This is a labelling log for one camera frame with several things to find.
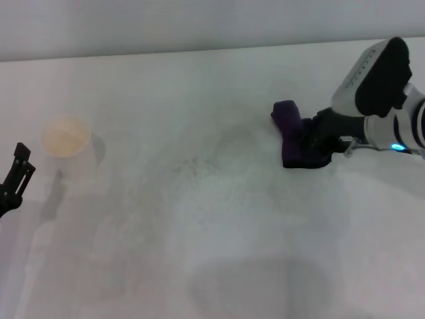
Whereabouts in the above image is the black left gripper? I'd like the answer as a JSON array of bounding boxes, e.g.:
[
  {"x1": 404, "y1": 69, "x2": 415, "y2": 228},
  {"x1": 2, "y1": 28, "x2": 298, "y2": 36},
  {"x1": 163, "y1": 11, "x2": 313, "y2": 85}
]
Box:
[{"x1": 0, "y1": 142, "x2": 37, "y2": 219}]

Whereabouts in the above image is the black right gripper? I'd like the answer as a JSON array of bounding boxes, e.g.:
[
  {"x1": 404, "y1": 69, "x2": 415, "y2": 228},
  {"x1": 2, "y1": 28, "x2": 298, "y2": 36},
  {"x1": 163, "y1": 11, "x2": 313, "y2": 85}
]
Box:
[{"x1": 298, "y1": 107, "x2": 367, "y2": 163}]

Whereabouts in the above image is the purple rag with black trim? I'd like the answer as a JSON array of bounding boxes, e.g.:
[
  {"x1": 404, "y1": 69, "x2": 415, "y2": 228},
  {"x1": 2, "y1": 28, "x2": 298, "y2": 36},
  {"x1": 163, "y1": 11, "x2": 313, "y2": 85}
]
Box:
[{"x1": 270, "y1": 100, "x2": 333, "y2": 169}]

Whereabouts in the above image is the white paper cup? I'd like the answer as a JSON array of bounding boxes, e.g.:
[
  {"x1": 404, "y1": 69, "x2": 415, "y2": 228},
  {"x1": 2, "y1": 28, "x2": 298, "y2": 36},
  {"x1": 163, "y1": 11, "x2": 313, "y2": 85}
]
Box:
[{"x1": 39, "y1": 115, "x2": 101, "y2": 182}]

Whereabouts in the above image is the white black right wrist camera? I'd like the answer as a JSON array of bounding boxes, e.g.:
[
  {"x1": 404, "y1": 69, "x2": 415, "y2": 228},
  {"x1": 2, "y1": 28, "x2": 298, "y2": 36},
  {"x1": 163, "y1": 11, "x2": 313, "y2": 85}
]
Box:
[{"x1": 330, "y1": 37, "x2": 414, "y2": 118}]

